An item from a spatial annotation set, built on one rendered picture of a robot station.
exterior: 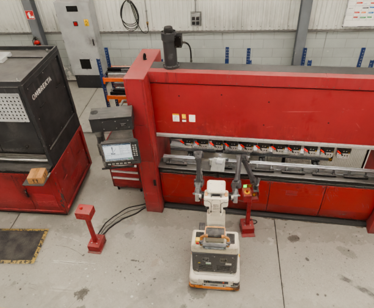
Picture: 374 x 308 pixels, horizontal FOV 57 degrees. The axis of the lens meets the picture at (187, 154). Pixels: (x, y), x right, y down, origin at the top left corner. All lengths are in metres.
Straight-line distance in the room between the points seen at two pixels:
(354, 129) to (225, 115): 1.55
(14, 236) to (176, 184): 2.55
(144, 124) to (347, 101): 2.39
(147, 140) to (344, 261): 3.06
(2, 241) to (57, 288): 1.30
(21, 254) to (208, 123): 3.23
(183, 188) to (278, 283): 1.82
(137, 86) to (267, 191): 2.32
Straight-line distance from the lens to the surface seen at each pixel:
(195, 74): 4.06
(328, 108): 4.32
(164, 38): 4.04
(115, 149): 4.31
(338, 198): 5.16
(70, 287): 5.01
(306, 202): 5.16
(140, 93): 4.12
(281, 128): 4.41
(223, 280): 4.43
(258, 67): 4.18
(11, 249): 5.72
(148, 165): 4.77
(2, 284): 5.43
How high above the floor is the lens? 4.10
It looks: 40 degrees down
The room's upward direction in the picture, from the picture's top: 4 degrees counter-clockwise
